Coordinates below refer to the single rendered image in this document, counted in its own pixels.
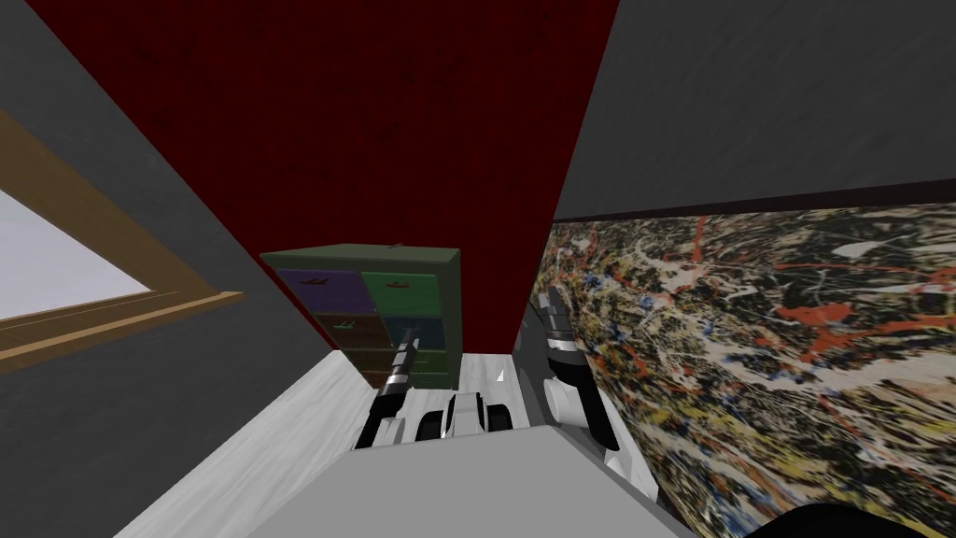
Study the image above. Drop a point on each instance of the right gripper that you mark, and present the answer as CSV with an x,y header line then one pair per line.
x,y
544,297

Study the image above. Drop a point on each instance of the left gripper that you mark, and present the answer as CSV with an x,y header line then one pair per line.
x,y
408,342

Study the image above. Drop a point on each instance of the dark teal drawer front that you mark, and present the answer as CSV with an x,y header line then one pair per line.
x,y
429,332

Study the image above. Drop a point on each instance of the bright green drawer front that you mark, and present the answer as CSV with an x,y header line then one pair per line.
x,y
403,297

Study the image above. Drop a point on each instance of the brown drawer front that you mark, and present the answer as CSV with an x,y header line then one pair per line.
x,y
355,334

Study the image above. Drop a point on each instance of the green chest of drawers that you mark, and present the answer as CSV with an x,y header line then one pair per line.
x,y
418,261

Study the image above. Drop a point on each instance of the purple drawer front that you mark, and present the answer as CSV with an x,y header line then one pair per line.
x,y
328,295

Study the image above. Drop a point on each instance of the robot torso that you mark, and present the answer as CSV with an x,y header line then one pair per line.
x,y
478,486

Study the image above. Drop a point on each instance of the large paint splatter picture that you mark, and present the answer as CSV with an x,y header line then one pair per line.
x,y
747,336

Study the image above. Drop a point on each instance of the wooden framed window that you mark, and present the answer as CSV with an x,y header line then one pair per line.
x,y
112,317

